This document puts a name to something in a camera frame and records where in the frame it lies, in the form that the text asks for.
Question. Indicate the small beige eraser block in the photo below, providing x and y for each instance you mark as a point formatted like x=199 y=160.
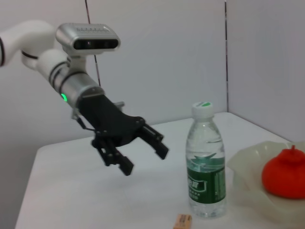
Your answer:
x=183 y=221

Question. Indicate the pale green glass fruit plate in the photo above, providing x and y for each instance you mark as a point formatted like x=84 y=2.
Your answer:
x=247 y=171

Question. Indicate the clear green-label water bottle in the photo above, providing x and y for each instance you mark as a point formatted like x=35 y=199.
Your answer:
x=206 y=155

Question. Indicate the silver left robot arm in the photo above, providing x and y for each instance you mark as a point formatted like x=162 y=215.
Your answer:
x=76 y=83

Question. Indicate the orange fruit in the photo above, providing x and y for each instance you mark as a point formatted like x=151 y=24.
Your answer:
x=286 y=174

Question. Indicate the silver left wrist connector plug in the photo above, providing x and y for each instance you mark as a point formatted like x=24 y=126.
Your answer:
x=120 y=105

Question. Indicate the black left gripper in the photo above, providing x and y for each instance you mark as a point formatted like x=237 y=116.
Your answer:
x=107 y=119

